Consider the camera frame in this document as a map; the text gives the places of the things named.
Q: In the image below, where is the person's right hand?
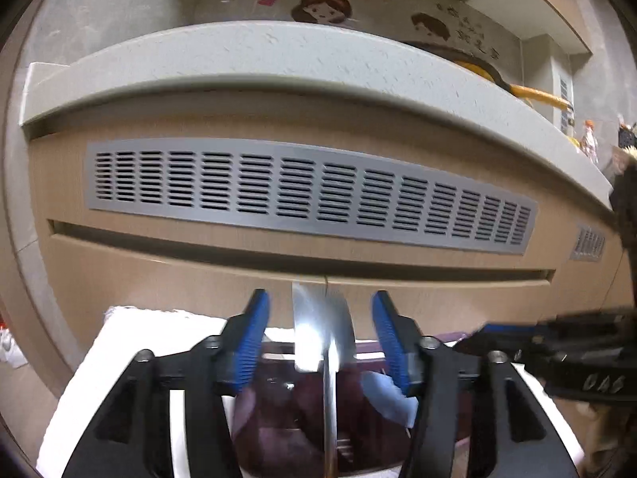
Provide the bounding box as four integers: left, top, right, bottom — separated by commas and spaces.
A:
580, 399, 637, 478

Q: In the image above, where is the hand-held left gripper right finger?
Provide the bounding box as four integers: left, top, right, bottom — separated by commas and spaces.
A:
372, 290, 580, 478

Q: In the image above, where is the yellow-handled frying pan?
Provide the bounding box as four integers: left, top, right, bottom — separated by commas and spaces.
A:
413, 42, 574, 111

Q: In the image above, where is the wooden cabinet front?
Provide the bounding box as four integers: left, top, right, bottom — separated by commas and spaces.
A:
0, 124, 637, 409

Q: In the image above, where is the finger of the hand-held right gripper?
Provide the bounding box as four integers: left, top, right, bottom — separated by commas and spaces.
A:
455, 321, 548, 364

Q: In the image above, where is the small grey vent grille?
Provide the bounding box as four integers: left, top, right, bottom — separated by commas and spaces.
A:
570, 224, 608, 262

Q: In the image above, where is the white speckled countertop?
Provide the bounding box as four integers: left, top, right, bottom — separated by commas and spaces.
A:
20, 20, 615, 210

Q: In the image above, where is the white textured towel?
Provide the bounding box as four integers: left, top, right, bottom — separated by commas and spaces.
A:
37, 304, 585, 478

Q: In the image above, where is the maroon bowl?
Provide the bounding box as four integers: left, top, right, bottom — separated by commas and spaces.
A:
226, 336, 479, 478

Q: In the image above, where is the long grey vent grille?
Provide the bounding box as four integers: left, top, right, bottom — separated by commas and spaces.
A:
86, 138, 539, 256

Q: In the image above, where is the shiny metal utensil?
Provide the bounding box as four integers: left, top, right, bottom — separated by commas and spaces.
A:
290, 281, 358, 478

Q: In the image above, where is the cartoon face wall sticker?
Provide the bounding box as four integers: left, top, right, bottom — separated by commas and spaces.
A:
291, 0, 354, 25
410, 12, 453, 45

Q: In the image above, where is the small dark figurine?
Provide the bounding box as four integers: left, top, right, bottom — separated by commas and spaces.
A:
617, 114, 637, 151

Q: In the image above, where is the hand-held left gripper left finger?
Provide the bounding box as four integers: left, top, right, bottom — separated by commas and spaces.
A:
62, 289, 272, 478

